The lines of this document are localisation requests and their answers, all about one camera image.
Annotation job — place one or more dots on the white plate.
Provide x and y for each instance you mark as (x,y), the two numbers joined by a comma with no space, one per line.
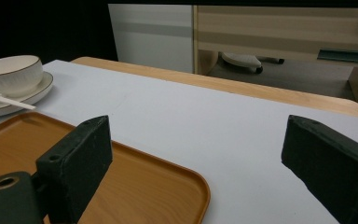
(34,93)

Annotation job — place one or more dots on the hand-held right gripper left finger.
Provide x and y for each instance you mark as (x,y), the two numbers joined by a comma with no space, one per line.
(74,168)

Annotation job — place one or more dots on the wooden cabinet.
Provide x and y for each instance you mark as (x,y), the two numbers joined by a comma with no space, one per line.
(279,34)

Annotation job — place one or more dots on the white cabinet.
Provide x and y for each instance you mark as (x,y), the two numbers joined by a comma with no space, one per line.
(152,37)

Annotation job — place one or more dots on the white plastic utensil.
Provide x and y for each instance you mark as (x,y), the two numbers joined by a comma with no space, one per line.
(3,101)

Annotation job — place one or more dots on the round wheeled base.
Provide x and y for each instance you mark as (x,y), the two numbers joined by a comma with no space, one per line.
(241,60)

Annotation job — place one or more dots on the wooden tray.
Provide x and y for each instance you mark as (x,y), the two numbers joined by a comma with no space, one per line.
(143,193)

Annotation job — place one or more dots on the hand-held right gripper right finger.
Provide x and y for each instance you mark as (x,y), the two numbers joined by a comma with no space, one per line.
(332,168)

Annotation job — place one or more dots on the white table mat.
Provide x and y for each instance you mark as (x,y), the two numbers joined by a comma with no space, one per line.
(199,124)

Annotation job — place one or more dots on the white bowl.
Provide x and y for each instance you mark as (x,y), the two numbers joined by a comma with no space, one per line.
(11,74)

